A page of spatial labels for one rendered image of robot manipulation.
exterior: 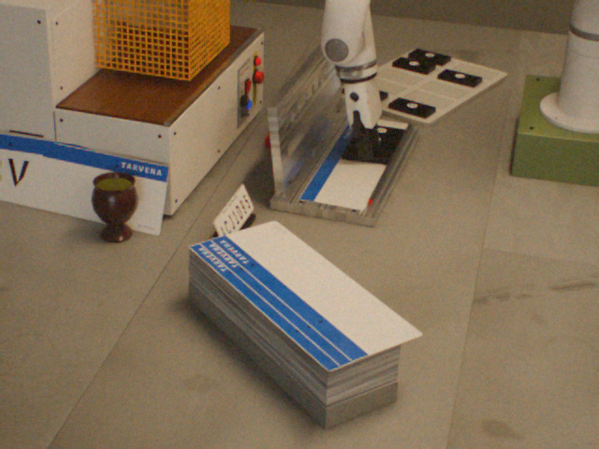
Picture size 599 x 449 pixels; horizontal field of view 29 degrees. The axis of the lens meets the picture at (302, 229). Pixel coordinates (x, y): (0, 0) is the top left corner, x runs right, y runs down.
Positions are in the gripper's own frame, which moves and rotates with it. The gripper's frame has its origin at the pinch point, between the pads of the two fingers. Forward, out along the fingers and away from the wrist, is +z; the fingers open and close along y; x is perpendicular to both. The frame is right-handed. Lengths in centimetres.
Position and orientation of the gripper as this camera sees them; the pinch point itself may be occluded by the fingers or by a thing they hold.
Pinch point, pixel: (368, 145)
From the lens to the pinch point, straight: 238.2
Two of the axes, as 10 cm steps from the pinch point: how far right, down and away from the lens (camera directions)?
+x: -9.4, 0.1, 3.3
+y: 2.8, -4.6, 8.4
